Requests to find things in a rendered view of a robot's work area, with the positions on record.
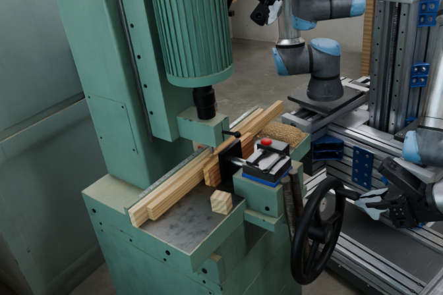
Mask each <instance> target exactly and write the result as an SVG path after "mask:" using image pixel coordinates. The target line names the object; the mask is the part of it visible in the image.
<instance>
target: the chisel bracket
mask: <svg viewBox="0 0 443 295"><path fill-rule="evenodd" d="M177 124H178V128H179V134H180V137H183V138H186V139H189V140H192V141H196V142H199V143H201V144H205V145H207V146H212V147H214V148H217V147H218V146H220V145H221V144H222V143H224V142H225V141H226V140H227V139H228V138H230V137H231V135H228V134H222V130H226V131H230V127H229V117H228V116H227V115H223V114H220V113H216V116H215V117H214V118H212V119H208V120H201V119H199V118H198V115H197V111H196V107H193V106H191V107H189V108H188V109H186V110H185V111H183V112H182V113H180V114H179V115H177Z"/></svg>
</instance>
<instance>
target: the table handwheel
mask: <svg viewBox="0 0 443 295"><path fill-rule="evenodd" d="M332 188H333V189H334V191H335V195H336V206H335V212H334V214H333V215H332V216H331V217H330V218H329V219H327V220H326V221H325V220H323V219H321V217H320V211H319V206H318V205H319V204H320V202H321V201H322V199H323V197H324V196H325V195H326V194H327V192H328V191H329V190H331V189H332ZM338 188H344V185H343V183H342V182H341V180H339V179H338V178H335V177H330V178H327V179H325V180H323V181H322V182H321V183H320V184H319V185H318V186H317V187H316V188H315V189H314V191H313V192H312V194H311V195H310V197H309V199H308V200H307V202H306V204H305V206H304V208H303V211H302V213H301V216H298V215H296V214H295V216H296V222H297V227H296V229H295V234H294V237H293V241H292V245H291V255H290V268H291V274H292V276H293V278H294V280H295V281H296V282H297V283H298V284H301V285H307V284H310V283H312V282H313V281H314V280H315V279H317V278H318V276H319V275H320V274H321V272H322V271H323V270H324V268H325V266H326V265H327V263H328V261H329V260H330V258H331V256H332V253H333V251H334V248H335V247H336V244H337V241H338V238H339V235H340V232H341V227H342V224H343V218H344V215H345V204H346V198H345V197H343V196H341V195H339V194H337V193H336V192H337V189H338ZM313 216H314V219H313V220H312V218H313ZM307 235H308V238H309V239H311V240H313V242H312V246H311V249H310V252H309V256H308V259H307V262H306V265H305V268H304V270H302V256H303V248H304V244H305V238H306V236H307ZM320 243H321V244H325V245H324V248H323V250H322V252H321V254H320V256H319V257H318V259H317V260H316V262H315V264H314V265H313V266H312V263H313V261H314V257H315V255H316V252H317V249H318V247H319V244H320Z"/></svg>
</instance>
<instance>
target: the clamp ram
mask: <svg viewBox="0 0 443 295"><path fill-rule="evenodd" d="M218 159H219V165H220V174H221V180H222V181H224V182H225V181H227V180H228V179H229V178H230V177H231V176H232V175H233V174H235V173H236V172H237V171H238V170H239V169H240V168H242V164H243V163H244V162H245V161H246V160H244V159H243V155H242V149H241V140H240V139H236V140H234V141H233V142H232V143H230V144H229V145H228V146H227V147H226V148H225V149H223V150H222V151H221V152H219V153H218Z"/></svg>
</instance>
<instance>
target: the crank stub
mask: <svg viewBox="0 0 443 295"><path fill-rule="evenodd" d="M336 193H337V194H339V195H341V196H343V197H345V198H348V199H350V200H353V201H357V200H359V198H360V194H359V193H358V192H356V191H354V190H349V189H345V188H338V189H337V192H336Z"/></svg>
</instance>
